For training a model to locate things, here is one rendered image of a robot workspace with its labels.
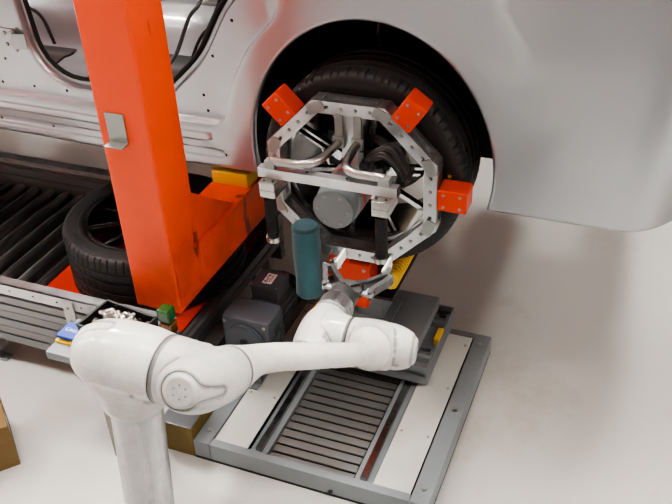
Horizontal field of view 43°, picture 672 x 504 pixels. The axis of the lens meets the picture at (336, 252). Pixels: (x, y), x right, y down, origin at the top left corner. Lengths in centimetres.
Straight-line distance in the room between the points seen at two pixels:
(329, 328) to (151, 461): 53
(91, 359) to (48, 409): 167
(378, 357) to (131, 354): 61
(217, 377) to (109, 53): 109
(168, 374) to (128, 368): 10
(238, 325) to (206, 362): 132
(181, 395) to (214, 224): 136
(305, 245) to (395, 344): 75
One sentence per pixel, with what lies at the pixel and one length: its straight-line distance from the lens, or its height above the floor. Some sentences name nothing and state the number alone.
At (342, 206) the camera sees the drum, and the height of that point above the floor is 87.
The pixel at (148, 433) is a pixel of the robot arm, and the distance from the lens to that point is 169.
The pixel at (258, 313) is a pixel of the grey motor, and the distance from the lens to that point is 282.
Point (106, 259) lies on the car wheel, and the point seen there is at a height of 50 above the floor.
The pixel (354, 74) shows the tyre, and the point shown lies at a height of 117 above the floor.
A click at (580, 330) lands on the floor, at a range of 344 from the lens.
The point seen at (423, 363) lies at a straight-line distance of 300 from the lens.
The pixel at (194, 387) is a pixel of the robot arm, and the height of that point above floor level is 115.
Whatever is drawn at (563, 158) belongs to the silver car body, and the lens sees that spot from 254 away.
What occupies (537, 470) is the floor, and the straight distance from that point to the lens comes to 289.
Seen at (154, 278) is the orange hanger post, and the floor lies 64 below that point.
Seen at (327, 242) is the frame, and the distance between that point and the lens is 275.
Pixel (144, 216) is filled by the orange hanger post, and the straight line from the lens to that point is 252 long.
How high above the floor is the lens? 214
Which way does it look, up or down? 34 degrees down
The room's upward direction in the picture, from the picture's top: 3 degrees counter-clockwise
